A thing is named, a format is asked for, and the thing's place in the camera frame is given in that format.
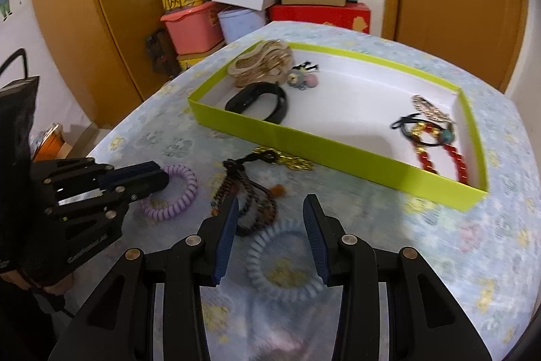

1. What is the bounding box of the gold chain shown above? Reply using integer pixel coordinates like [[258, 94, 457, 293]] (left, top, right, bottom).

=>
[[251, 149, 315, 171]]

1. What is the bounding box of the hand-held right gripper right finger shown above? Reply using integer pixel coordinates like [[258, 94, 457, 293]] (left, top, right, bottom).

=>
[[303, 194, 493, 361]]

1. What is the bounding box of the black wristband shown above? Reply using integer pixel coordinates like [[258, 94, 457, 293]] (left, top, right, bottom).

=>
[[225, 82, 289, 124]]

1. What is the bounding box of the lavender round bin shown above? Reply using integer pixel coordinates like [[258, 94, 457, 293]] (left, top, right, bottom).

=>
[[217, 6, 268, 44]]

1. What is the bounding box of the black green-bead hair tie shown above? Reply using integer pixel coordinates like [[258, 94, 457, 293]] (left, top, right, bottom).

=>
[[390, 113, 457, 148]]

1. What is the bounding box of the pink rhinestone ornament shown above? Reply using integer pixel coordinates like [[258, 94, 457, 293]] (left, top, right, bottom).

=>
[[412, 94, 453, 125]]

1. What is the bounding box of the blue spiral hair tie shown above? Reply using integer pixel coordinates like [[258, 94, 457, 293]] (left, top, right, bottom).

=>
[[246, 219, 328, 302]]

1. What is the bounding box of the yellow-green shallow box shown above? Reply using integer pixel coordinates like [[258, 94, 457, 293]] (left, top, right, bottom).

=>
[[187, 41, 489, 212]]

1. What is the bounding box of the pink plastic basket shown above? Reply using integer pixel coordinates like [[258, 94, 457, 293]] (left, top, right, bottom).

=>
[[161, 1, 227, 56]]

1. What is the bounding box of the wooden door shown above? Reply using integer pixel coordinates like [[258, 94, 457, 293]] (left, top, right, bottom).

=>
[[382, 0, 531, 91]]

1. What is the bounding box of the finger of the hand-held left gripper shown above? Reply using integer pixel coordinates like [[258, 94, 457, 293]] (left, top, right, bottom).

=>
[[44, 180, 169, 226], [31, 158, 170, 199]]

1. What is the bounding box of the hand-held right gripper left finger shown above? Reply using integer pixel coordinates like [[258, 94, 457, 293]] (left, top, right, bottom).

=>
[[48, 196, 240, 361]]

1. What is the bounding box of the red bead bracelet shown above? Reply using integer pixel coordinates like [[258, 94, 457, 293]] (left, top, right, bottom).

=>
[[412, 123, 470, 186]]

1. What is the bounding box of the black mesh bag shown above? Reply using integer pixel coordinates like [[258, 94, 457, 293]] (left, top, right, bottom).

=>
[[0, 48, 41, 260]]

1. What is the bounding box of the person's left hand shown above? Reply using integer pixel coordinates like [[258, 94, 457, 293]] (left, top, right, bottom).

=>
[[0, 272, 66, 300]]

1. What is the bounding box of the dark bundle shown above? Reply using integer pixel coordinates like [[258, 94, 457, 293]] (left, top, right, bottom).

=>
[[146, 27, 182, 77]]

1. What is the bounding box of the floral blue tablecloth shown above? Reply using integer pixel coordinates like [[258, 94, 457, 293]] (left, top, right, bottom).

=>
[[87, 20, 541, 361]]

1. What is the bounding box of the purple spiral hair tie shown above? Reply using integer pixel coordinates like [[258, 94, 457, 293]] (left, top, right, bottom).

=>
[[141, 164, 198, 221]]

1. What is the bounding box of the brown bead bracelet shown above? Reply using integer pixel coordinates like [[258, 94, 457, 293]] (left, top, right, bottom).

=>
[[211, 158, 286, 237]]

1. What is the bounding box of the orange packet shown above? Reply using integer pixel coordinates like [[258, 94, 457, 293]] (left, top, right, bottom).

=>
[[31, 124, 64, 159]]

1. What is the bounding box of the red gift box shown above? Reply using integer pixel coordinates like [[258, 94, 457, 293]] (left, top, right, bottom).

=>
[[268, 1, 373, 34]]

